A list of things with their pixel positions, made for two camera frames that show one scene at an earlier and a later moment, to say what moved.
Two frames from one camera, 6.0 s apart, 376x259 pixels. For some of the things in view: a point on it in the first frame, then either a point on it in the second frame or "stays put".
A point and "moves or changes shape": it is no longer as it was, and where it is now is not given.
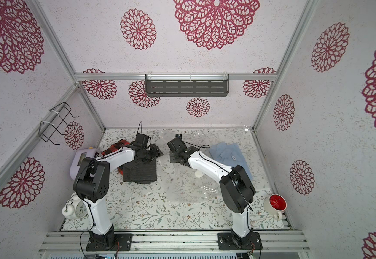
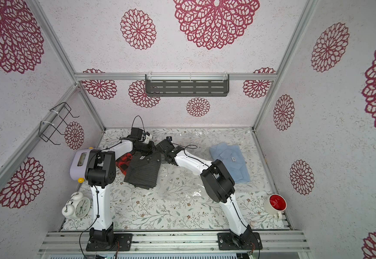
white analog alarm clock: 75,208 stays put
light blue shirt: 230,155 stays put
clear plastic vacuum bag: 182,183 stays put
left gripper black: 156,152 -> 152,149
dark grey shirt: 140,172 moves or changes shape
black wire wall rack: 47,130 stays put
